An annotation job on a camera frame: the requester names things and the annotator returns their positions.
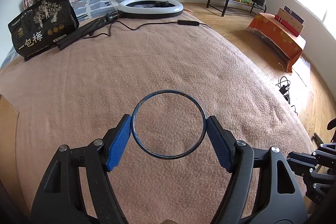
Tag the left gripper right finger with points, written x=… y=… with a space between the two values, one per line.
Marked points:
x=278 y=197

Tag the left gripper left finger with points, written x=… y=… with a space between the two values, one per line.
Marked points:
x=59 y=198

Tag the dark blue bangle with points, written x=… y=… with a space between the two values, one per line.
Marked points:
x=168 y=124

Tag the cardboard box tray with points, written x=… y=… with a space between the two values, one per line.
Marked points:
x=9 y=118

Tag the orange cloth covered box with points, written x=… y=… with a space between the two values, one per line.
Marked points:
x=290 y=45

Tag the stacked books on box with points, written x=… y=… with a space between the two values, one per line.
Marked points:
x=290 y=20

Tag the pink fleece blanket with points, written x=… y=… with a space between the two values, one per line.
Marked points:
x=76 y=95

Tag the black snack bag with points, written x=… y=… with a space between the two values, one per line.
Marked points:
x=41 y=26

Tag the black charger with cable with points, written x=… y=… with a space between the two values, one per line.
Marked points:
x=283 y=85

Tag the white ring light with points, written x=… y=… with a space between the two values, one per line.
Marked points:
x=150 y=9

